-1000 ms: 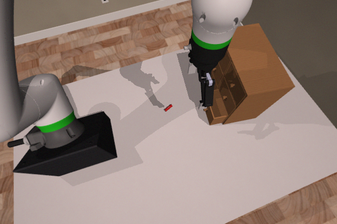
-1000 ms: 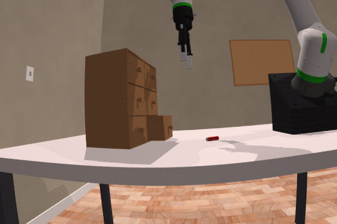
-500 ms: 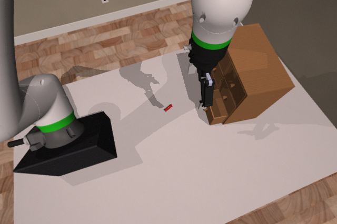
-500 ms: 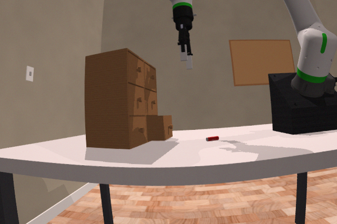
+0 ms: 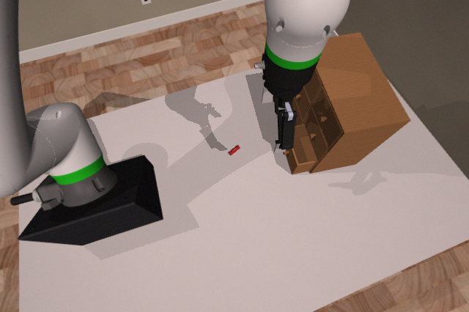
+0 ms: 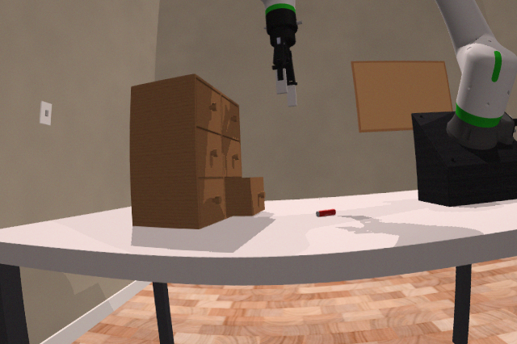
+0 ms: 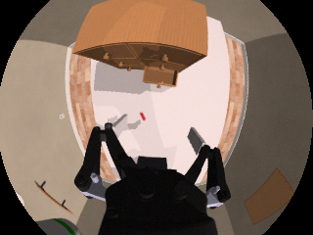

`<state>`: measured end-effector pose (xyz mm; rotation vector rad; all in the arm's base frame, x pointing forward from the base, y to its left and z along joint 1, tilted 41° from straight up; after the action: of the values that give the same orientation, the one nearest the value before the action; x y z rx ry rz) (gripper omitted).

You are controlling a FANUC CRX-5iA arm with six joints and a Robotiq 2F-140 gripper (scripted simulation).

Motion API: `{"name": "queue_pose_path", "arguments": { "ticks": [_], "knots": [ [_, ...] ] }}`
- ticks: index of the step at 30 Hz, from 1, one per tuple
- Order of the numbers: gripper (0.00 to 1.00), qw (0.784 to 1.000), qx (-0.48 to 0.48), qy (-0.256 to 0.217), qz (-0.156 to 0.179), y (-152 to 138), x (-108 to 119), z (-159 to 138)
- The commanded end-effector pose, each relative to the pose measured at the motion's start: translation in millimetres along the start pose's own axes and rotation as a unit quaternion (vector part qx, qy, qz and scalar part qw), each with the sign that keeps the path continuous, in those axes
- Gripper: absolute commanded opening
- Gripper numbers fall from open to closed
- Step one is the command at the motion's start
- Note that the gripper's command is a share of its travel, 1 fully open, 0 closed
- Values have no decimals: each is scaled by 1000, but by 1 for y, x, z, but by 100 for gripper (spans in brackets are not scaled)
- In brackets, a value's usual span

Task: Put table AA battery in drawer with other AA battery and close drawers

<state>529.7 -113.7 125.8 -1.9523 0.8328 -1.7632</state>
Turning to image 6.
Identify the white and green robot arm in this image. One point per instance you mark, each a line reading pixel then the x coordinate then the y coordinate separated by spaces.
pixel 488 71

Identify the red cylinder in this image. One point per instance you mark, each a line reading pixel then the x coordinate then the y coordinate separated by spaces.
pixel 326 212

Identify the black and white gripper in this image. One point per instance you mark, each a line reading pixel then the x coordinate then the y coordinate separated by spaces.
pixel 284 38

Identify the brown wooden chest of drawers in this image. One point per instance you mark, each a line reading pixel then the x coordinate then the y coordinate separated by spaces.
pixel 163 153

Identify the brown wooden drawer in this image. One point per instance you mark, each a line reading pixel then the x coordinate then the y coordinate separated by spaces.
pixel 244 196
pixel 209 152
pixel 230 118
pixel 210 191
pixel 208 113
pixel 232 156

